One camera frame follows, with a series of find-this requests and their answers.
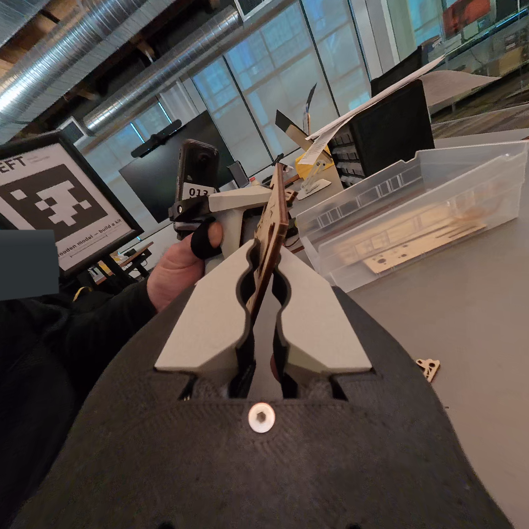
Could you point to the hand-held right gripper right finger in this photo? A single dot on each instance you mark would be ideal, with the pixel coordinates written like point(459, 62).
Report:
point(318, 326)

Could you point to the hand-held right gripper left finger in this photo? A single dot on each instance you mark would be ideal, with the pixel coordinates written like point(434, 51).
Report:
point(202, 326)

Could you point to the wooden model panel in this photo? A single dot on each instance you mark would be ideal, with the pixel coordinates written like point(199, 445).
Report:
point(272, 223)

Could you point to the person's left forearm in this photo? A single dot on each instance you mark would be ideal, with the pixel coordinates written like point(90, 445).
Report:
point(70, 372)

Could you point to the wooden crane model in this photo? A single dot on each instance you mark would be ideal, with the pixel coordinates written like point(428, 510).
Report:
point(308, 140)

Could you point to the black small-parts drawer cabinet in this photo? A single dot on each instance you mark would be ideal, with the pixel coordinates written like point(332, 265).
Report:
point(388, 136)

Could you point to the person's left hand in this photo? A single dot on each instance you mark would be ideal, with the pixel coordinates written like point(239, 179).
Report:
point(175, 272)

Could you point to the yellow packet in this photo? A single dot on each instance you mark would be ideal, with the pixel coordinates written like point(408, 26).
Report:
point(310, 163)

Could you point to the small wooden side table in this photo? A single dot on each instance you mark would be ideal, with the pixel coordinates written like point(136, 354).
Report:
point(124, 260)

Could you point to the black video bar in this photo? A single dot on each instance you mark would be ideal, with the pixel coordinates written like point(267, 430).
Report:
point(159, 138)

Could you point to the small loose wooden part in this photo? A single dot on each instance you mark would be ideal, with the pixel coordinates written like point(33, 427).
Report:
point(429, 368)

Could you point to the wooden cut-out sheet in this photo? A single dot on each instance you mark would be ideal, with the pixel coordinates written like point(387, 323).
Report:
point(417, 244)

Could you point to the clear plastic bin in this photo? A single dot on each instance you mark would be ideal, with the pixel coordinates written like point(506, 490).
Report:
point(438, 231)

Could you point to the framed black and white sign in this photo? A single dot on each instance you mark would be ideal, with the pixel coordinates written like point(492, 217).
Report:
point(58, 194)

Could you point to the white paper sheets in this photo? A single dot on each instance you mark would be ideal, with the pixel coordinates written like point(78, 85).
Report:
point(372, 103)

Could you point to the large black wall screen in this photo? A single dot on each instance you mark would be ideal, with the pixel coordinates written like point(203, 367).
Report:
point(165, 182)

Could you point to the thin silver ventilation duct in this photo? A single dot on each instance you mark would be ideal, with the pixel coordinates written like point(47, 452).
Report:
point(140, 99)

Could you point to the large silver ventilation duct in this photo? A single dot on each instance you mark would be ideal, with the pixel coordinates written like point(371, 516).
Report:
point(82, 53)

